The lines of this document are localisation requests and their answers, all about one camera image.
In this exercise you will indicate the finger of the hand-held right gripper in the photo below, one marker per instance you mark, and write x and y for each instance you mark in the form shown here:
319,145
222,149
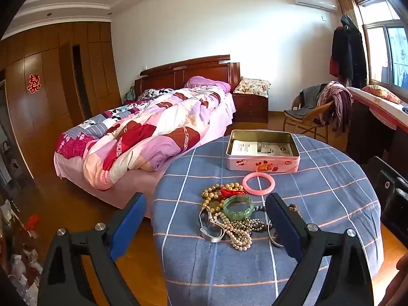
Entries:
390,178

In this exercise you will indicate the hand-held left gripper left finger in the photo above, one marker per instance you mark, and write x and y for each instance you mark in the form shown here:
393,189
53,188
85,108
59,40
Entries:
127,226

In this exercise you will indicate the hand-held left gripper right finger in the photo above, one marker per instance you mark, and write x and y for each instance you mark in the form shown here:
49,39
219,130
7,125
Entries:
283,226

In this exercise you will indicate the silver bangle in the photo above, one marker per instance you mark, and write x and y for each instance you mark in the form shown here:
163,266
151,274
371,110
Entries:
274,243

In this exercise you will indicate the green jade bangle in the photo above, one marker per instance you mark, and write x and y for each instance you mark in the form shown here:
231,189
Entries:
237,215

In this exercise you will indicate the pink tin box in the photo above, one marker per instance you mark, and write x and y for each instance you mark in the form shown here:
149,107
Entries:
255,165

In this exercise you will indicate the person's right hand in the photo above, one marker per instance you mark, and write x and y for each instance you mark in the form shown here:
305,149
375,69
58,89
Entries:
397,293

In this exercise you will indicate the dark wooden desk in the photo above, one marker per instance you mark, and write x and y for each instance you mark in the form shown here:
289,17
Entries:
366,140

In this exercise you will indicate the blue plaid tablecloth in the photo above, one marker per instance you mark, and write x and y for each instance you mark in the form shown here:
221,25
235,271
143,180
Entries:
318,181

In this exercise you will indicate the pink bangle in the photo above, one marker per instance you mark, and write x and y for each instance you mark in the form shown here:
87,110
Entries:
244,183

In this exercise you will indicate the red ribbon bow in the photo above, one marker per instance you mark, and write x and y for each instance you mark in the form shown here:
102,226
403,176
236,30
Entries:
232,193

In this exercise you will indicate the pink desk cloth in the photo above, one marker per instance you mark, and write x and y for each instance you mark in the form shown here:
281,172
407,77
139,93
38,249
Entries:
382,110

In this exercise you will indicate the printed paper sheet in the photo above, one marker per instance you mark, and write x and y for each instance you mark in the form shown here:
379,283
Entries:
255,148

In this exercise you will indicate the floral cushion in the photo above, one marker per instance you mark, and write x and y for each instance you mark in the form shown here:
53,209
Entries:
381,93

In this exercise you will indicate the pink purple clothes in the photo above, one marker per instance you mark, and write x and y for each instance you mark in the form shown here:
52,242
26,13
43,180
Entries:
338,102

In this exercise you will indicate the patchwork quilt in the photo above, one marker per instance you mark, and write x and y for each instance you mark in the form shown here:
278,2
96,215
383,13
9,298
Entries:
143,134

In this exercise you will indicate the wooden chair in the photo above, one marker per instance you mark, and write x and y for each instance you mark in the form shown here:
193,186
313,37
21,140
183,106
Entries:
302,122

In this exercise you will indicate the pile of clutter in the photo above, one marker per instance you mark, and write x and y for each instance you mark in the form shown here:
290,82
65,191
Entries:
22,261

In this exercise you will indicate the grey clothing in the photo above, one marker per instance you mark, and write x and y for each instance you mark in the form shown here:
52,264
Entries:
306,102

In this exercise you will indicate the bed with pink sheet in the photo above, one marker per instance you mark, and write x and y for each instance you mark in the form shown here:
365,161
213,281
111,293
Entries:
216,124

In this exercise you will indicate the wooden nightstand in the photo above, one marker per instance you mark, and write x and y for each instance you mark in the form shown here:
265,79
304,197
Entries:
251,108

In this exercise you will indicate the window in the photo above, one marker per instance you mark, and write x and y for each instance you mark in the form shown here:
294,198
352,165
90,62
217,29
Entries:
389,54

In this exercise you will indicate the hanging dark coats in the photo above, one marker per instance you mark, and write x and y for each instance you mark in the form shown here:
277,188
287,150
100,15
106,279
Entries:
347,54

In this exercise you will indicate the green cloth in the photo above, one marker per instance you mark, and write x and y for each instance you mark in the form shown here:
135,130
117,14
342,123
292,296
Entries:
129,94

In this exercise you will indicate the floral pillow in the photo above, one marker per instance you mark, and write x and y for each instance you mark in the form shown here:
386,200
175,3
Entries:
251,86

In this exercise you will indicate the wooden wardrobe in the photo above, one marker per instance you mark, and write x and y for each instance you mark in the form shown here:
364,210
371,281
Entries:
47,102

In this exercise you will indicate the purple pillow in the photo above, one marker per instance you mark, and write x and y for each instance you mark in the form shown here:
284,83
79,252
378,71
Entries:
207,83

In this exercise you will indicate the wooden headboard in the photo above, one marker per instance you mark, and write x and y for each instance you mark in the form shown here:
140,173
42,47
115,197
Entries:
191,70

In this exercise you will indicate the red paper decoration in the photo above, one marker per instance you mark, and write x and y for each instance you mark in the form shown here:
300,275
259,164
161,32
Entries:
34,83

